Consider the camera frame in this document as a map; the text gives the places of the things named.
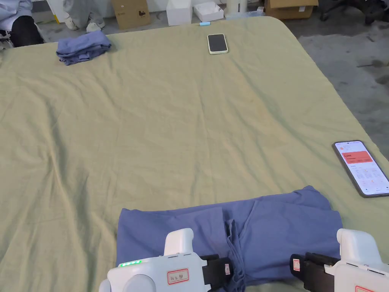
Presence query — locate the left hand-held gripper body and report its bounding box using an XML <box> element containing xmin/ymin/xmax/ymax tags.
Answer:
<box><xmin>98</xmin><ymin>228</ymin><xmax>221</xmax><ymax>292</ymax></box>

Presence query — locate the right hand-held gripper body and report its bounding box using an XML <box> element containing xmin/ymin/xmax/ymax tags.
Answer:
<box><xmin>303</xmin><ymin>228</ymin><xmax>389</xmax><ymax>292</ymax></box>

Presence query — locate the blue garment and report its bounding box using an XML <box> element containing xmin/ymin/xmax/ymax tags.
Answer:
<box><xmin>116</xmin><ymin>185</ymin><xmax>344</xmax><ymax>292</ymax></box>
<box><xmin>56</xmin><ymin>30</ymin><xmax>112</xmax><ymax>66</ymax></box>

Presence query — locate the phone with lit screen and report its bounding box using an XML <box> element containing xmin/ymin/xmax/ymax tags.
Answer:
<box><xmin>332</xmin><ymin>140</ymin><xmax>389</xmax><ymax>198</ymax></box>

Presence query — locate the bed with pale green sheet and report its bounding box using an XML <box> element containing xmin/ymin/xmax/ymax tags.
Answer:
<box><xmin>0</xmin><ymin>16</ymin><xmax>389</xmax><ymax>292</ymax></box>

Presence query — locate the phone with pale case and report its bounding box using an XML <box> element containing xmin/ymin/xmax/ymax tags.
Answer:
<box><xmin>207</xmin><ymin>33</ymin><xmax>229</xmax><ymax>55</ymax></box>

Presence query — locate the folded blue garment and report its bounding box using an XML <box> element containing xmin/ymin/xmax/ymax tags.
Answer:
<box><xmin>56</xmin><ymin>30</ymin><xmax>112</xmax><ymax>66</ymax></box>

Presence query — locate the open white box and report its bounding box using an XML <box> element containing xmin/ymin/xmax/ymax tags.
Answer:
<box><xmin>193</xmin><ymin>3</ymin><xmax>225</xmax><ymax>23</ymax></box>

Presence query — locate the large brown open carton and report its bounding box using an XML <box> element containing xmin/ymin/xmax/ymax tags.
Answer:
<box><xmin>264</xmin><ymin>0</ymin><xmax>319</xmax><ymax>20</ymax></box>

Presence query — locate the brown carton with dark print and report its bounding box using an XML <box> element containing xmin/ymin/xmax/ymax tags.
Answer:
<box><xmin>111</xmin><ymin>0</ymin><xmax>152</xmax><ymax>30</ymax></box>

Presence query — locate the tall white box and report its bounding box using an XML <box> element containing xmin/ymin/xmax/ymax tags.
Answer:
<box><xmin>166</xmin><ymin>0</ymin><xmax>193</xmax><ymax>26</ymax></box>

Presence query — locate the black office chair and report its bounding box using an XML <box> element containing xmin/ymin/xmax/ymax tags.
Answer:
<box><xmin>319</xmin><ymin>0</ymin><xmax>389</xmax><ymax>25</ymax></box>

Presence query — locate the white cylindrical appliance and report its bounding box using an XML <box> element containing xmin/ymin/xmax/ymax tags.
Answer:
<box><xmin>228</xmin><ymin>0</ymin><xmax>248</xmax><ymax>16</ymax></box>

